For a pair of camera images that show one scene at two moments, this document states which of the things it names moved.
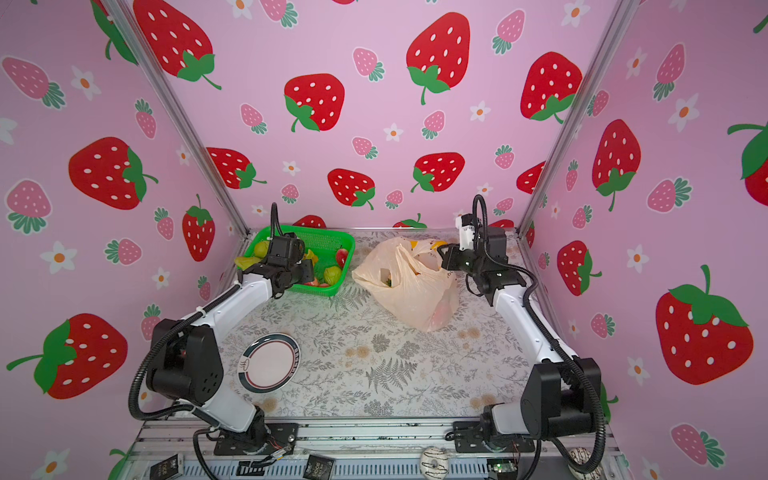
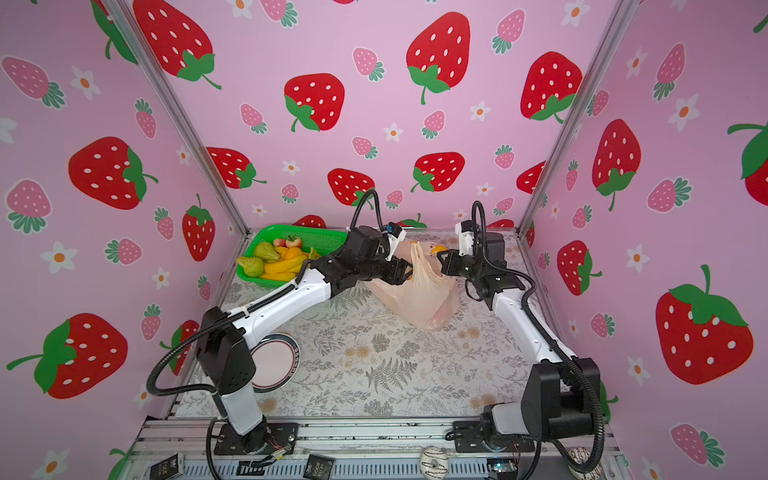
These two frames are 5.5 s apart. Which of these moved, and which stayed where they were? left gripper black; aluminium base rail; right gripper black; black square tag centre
Moved: left gripper black
Stayed: aluminium base rail; black square tag centre; right gripper black
